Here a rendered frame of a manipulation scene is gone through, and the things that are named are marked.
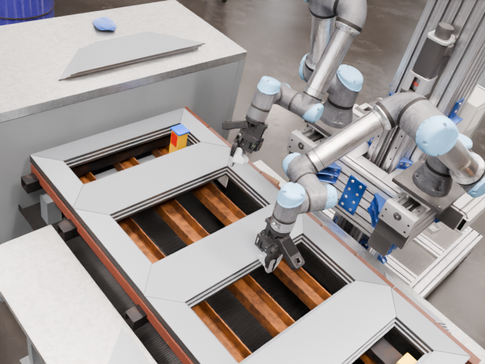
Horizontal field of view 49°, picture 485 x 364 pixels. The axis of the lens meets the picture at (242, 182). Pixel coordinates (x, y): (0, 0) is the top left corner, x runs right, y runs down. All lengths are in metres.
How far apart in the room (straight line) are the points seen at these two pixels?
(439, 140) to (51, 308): 1.29
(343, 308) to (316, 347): 0.19
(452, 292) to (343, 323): 1.65
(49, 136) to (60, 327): 0.80
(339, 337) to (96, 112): 1.29
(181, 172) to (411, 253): 1.53
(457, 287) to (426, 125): 1.95
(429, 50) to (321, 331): 1.07
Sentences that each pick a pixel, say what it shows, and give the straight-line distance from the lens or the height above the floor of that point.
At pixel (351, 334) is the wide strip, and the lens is 1.79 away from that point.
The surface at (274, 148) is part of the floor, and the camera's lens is 3.83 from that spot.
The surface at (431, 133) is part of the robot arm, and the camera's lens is 1.61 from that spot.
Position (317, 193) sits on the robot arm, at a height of 1.24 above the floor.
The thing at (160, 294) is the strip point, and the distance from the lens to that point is 1.72.
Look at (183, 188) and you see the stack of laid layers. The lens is 2.09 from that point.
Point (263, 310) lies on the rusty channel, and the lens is 1.96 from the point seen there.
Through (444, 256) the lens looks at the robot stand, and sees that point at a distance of 3.24.
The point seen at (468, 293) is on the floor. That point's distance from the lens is 3.45.
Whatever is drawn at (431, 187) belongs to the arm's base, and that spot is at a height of 1.07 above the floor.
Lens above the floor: 2.23
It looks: 40 degrees down
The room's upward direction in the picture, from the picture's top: 15 degrees clockwise
